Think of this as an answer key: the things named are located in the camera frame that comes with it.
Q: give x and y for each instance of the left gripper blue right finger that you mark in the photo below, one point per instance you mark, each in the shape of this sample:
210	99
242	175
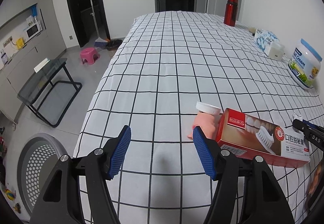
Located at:
207	150

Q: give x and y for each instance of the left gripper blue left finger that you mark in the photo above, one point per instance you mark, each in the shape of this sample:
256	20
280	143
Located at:
116	149

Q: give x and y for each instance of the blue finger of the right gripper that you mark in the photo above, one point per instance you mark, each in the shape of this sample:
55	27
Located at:
317	127

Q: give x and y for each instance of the pink pig toy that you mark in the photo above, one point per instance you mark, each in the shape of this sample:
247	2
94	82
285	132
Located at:
207	119

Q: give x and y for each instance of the red toothpaste box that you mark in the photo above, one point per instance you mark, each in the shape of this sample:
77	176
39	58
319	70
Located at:
246	137

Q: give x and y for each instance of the brown wicker trash bin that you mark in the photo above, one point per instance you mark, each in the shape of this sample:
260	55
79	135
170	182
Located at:
112	46

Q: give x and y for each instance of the person right hand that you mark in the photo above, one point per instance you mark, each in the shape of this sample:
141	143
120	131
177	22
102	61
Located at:
316	188

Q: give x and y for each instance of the milk powder jar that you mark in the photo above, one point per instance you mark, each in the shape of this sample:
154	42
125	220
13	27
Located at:
304	64

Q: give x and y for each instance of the grey perforated laundry basket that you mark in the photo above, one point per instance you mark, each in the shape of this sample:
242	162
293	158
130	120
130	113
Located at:
37	159

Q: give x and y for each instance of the white charger box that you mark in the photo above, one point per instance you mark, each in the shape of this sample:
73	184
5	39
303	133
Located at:
276	51

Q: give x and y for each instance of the blue white tissue pack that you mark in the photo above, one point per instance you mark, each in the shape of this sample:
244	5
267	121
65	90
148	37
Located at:
264	39

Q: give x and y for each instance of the black glass side table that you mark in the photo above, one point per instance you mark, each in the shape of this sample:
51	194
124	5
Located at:
50	92

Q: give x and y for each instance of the white black checkered tablecloth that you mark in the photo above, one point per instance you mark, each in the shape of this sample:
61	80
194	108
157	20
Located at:
167	63

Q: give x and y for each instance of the pink plastic stool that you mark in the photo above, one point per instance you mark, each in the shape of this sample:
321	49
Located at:
89	55

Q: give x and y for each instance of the broom with dustpan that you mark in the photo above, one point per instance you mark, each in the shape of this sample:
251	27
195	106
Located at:
99	42

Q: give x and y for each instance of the white paper on table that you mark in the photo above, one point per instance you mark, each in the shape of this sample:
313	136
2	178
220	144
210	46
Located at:
38	67

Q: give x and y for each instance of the red thermos bottle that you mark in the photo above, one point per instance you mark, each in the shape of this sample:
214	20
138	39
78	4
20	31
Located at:
231	12

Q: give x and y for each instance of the yellow container on counter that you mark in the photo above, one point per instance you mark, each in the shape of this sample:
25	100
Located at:
20	43

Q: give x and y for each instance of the white microwave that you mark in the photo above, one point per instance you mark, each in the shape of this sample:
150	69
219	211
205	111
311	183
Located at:
32	31

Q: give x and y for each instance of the grey cabinet counter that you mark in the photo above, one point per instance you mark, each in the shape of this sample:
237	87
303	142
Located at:
16	16

